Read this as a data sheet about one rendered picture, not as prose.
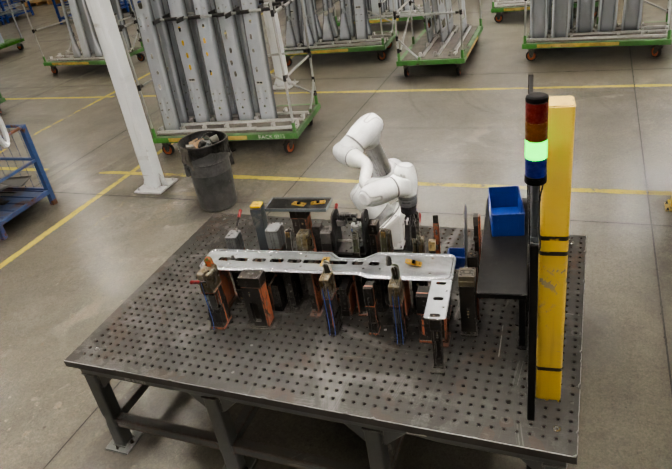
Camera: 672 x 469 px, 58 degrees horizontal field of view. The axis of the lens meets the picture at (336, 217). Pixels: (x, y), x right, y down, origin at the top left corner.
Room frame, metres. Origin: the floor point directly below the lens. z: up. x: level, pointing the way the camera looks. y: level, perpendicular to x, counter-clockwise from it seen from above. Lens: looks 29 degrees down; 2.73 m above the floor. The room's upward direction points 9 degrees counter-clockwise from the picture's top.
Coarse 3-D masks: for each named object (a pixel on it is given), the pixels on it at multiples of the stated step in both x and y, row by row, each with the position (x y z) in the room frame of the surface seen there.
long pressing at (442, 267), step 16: (224, 256) 2.90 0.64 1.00; (240, 256) 2.88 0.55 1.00; (256, 256) 2.85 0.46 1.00; (272, 256) 2.82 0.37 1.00; (288, 256) 2.80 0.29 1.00; (304, 256) 2.77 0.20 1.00; (320, 256) 2.74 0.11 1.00; (336, 256) 2.71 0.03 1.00; (368, 256) 2.66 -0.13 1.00; (384, 256) 2.64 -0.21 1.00; (400, 256) 2.62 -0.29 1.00; (416, 256) 2.60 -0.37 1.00; (432, 256) 2.57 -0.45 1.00; (448, 256) 2.55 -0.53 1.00; (288, 272) 2.65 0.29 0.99; (304, 272) 2.63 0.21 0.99; (320, 272) 2.60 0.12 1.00; (336, 272) 2.57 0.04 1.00; (352, 272) 2.55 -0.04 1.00; (368, 272) 2.52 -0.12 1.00; (384, 272) 2.50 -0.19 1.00; (400, 272) 2.48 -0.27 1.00; (416, 272) 2.46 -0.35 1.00; (432, 272) 2.44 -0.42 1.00; (448, 272) 2.42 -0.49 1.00
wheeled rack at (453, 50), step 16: (480, 0) 10.12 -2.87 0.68; (400, 16) 8.78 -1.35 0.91; (432, 16) 10.45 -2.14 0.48; (480, 16) 10.12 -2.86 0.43; (464, 32) 9.80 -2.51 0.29; (480, 32) 9.86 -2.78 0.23; (400, 48) 8.84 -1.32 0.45; (416, 48) 9.33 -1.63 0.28; (432, 48) 9.19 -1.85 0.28; (448, 48) 9.04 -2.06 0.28; (464, 48) 8.90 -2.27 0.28; (400, 64) 8.79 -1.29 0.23; (416, 64) 8.70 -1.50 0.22; (432, 64) 8.60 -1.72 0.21
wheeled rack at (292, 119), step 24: (264, 0) 7.46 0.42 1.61; (288, 0) 7.12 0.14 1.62; (312, 72) 7.46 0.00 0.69; (288, 96) 6.60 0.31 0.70; (312, 96) 7.31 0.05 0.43; (192, 120) 7.48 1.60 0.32; (240, 120) 7.20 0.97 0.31; (264, 120) 7.07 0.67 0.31; (288, 120) 6.97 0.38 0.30; (312, 120) 7.42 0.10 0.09; (168, 144) 7.21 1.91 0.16; (288, 144) 6.66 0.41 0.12
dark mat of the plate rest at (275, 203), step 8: (272, 200) 3.17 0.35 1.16; (280, 200) 3.16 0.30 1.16; (288, 200) 3.14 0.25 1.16; (296, 200) 3.12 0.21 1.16; (304, 200) 3.11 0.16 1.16; (312, 200) 3.09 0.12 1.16; (328, 200) 3.06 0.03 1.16; (272, 208) 3.07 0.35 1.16; (280, 208) 3.06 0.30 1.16; (288, 208) 3.04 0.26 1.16; (296, 208) 3.03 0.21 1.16; (304, 208) 3.01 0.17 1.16; (312, 208) 3.00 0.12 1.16; (320, 208) 2.98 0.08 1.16
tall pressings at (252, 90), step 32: (160, 0) 7.58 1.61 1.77; (192, 0) 7.47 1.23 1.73; (224, 0) 7.28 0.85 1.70; (256, 0) 7.18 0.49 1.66; (160, 32) 7.53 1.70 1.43; (192, 32) 7.66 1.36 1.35; (256, 32) 7.13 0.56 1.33; (160, 64) 7.29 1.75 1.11; (192, 64) 7.42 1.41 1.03; (224, 64) 7.54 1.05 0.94; (256, 64) 7.14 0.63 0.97; (160, 96) 7.29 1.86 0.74; (192, 96) 7.43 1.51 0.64; (224, 96) 7.31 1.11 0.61; (256, 96) 7.21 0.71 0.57
